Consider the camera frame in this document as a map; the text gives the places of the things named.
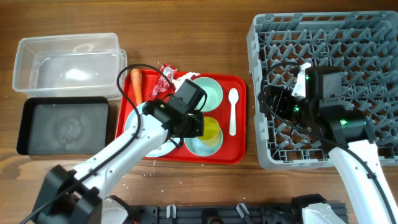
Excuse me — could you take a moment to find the light blue bowl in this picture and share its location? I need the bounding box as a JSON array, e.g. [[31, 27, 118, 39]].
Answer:
[[184, 127, 223, 157]]

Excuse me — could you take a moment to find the yellow plastic cup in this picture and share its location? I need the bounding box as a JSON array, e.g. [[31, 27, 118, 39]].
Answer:
[[198, 116, 221, 147]]

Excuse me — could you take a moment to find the mint green bowl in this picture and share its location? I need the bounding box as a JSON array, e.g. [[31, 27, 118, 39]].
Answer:
[[193, 77, 223, 112]]

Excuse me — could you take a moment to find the white plastic spoon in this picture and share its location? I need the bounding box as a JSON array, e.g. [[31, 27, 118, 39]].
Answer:
[[228, 88, 239, 136]]

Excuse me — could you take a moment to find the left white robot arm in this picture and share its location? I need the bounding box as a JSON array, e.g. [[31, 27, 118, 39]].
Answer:
[[23, 80, 207, 223]]

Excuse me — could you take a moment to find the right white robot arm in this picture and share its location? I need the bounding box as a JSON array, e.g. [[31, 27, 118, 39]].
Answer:
[[257, 62, 397, 223]]

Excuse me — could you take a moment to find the grey dishwasher rack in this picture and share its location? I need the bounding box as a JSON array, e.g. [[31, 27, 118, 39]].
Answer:
[[246, 11, 397, 166]]

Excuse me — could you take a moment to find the red serving tray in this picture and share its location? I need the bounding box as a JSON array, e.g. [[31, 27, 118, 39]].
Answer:
[[115, 69, 247, 165]]

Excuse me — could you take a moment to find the red snack wrapper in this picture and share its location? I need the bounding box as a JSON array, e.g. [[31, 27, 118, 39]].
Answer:
[[149, 63, 177, 100]]

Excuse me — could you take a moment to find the crumpled white napkin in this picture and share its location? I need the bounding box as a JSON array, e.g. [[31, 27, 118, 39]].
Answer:
[[172, 72, 200, 91]]

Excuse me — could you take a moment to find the orange carrot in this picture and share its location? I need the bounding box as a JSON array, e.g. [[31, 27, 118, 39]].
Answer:
[[130, 68, 143, 105]]

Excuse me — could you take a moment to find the clear plastic bin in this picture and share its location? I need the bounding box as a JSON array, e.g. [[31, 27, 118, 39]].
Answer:
[[12, 33, 127, 100]]

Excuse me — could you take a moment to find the black plastic tray bin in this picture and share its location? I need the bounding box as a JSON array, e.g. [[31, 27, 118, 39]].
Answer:
[[16, 96, 109, 156]]

